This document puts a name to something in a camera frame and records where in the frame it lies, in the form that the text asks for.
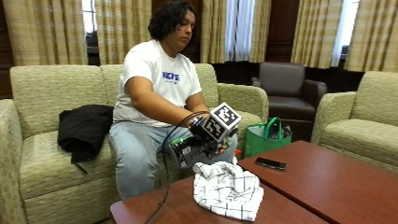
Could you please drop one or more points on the black jacket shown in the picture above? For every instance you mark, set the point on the black jacket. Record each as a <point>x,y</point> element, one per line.
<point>85,130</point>

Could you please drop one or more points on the white cube with black markers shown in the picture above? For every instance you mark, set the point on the white cube with black markers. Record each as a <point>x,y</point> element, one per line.
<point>221,121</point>

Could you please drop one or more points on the green tote bag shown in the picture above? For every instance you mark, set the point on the green tote bag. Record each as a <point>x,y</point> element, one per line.
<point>261,143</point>

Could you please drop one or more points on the white checked cloth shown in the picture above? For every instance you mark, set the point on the white checked cloth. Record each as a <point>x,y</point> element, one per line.
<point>228,191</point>

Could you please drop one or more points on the beige fabric sofa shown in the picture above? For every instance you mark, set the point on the beige fabric sofa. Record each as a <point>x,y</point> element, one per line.
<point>53,93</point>

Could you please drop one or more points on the black phone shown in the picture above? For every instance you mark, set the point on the black phone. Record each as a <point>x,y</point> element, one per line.
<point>270,163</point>

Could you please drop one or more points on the row of beige checked curtains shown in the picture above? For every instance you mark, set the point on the row of beige checked curtains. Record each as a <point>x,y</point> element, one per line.
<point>45,31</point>

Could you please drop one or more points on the beige fabric armchair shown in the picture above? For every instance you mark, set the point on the beige fabric armchair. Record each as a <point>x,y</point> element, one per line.
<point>365,130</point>

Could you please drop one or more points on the the person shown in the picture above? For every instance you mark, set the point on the the person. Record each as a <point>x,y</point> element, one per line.
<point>157,71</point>

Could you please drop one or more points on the white sheer curtain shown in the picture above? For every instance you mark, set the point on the white sheer curtain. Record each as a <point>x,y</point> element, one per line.
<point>240,28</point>

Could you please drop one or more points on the small orange cap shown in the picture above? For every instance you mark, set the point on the small orange cap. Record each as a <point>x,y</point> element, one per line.
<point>237,153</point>

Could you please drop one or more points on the brown leather armchair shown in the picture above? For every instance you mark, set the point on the brown leather armchair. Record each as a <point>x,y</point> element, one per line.
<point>286,93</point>

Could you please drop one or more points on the black packet with green top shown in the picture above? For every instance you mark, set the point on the black packet with green top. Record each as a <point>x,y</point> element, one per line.
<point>188,153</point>

